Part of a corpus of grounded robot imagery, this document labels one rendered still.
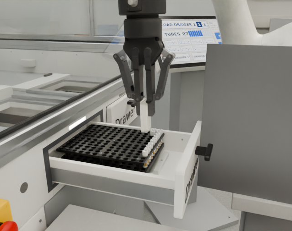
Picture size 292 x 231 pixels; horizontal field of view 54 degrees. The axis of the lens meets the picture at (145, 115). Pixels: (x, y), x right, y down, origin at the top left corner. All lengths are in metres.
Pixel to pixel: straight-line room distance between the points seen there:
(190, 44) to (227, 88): 0.85
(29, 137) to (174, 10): 1.78
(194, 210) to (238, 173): 1.16
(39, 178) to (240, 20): 0.70
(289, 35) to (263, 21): 3.20
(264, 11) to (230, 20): 3.23
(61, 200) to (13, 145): 0.24
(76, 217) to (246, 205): 0.43
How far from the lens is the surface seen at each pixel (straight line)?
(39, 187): 0.68
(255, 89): 0.70
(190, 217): 1.86
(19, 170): 0.62
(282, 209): 0.82
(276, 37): 0.92
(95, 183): 0.65
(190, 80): 1.60
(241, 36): 0.94
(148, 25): 0.55
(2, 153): 0.58
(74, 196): 0.82
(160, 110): 2.37
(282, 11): 4.17
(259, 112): 0.71
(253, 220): 0.89
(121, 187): 0.63
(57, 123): 0.70
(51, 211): 0.74
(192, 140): 0.67
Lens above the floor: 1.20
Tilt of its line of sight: 19 degrees down
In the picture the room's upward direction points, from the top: straight up
